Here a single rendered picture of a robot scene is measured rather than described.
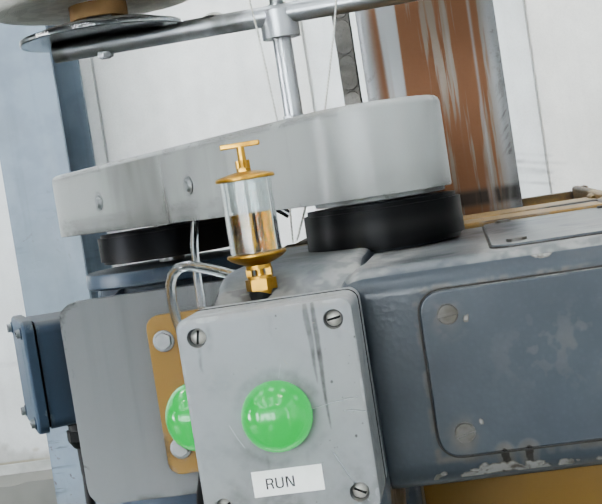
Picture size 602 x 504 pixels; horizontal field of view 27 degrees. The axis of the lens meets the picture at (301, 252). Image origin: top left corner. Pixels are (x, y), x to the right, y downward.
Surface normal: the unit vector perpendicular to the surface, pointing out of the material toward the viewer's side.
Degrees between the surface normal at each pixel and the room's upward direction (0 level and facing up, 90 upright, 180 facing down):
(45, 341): 90
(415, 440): 90
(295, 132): 90
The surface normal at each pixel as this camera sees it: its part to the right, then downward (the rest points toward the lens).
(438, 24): -0.12, 0.07
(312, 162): -0.79, 0.15
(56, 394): 0.32, 0.00
